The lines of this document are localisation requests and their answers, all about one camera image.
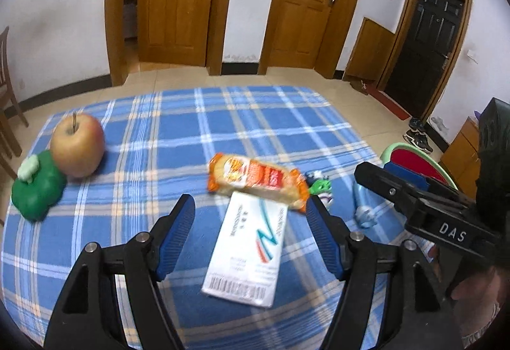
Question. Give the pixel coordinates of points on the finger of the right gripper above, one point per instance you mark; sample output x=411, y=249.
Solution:
x=411, y=177
x=438, y=213

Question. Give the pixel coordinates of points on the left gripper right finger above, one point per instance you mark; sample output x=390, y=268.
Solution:
x=330, y=233

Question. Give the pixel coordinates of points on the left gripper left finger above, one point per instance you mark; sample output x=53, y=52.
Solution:
x=169, y=235

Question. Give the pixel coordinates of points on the light blue small bottle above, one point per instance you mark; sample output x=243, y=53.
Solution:
x=364, y=214

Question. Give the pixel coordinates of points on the white green candy wrapper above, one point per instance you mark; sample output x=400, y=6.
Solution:
x=320, y=185

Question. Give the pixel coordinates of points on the white medicine box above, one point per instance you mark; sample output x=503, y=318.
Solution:
x=245, y=262

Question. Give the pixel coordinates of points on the orange biscuit packet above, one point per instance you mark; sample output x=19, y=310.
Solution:
x=232, y=172

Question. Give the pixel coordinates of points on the person's right hand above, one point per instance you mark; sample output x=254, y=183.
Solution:
x=476, y=304

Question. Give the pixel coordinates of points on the red bin green rim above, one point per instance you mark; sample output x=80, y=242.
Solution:
x=411, y=158

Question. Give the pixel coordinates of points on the black sneakers pair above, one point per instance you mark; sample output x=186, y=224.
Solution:
x=416, y=136

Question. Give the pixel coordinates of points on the wooden side cabinet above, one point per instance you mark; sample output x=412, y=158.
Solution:
x=461, y=159

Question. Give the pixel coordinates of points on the red doormat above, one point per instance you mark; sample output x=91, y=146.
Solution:
x=387, y=102

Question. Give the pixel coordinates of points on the blue plaid tablecloth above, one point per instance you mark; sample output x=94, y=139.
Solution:
x=158, y=147

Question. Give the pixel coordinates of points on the black entrance door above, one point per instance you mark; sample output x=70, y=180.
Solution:
x=425, y=52

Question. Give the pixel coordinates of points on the wooden shoe cabinet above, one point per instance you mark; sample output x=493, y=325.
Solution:
x=370, y=53

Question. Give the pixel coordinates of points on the red yellow apple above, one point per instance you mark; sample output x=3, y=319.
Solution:
x=78, y=145

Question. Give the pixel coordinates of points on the green toy pepper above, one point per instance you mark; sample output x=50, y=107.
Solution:
x=39, y=185

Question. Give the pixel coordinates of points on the wooden chair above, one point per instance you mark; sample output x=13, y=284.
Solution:
x=8, y=138

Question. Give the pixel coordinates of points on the closed wooden door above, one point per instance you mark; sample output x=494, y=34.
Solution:
x=302, y=3

